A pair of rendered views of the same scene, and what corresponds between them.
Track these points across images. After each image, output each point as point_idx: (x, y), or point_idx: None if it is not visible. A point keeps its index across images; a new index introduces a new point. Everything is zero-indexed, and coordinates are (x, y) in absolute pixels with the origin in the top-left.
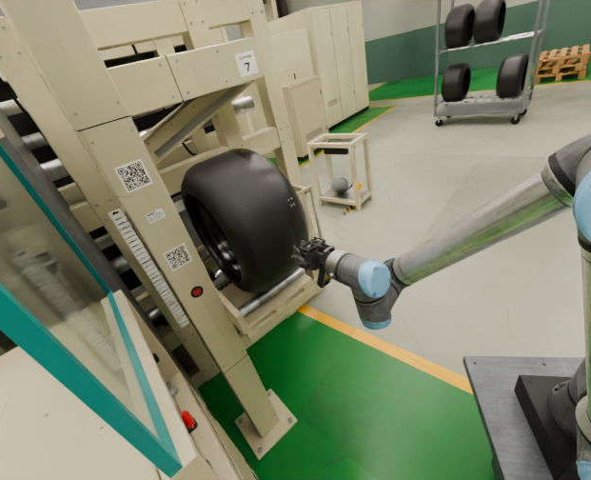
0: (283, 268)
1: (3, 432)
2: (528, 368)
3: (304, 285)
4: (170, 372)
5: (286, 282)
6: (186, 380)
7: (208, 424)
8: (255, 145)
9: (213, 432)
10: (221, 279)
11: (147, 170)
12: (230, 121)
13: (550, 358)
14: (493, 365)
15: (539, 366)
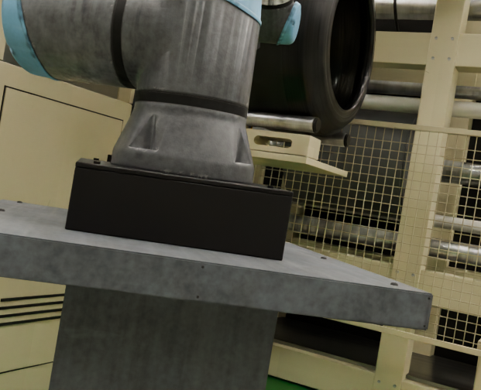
0: (258, 51)
1: None
2: (300, 252)
3: (293, 135)
4: (124, 96)
5: (279, 117)
6: (123, 111)
7: (79, 88)
8: (477, 48)
9: (72, 86)
10: (264, 128)
11: None
12: (453, 1)
13: (347, 264)
14: (285, 245)
15: (314, 256)
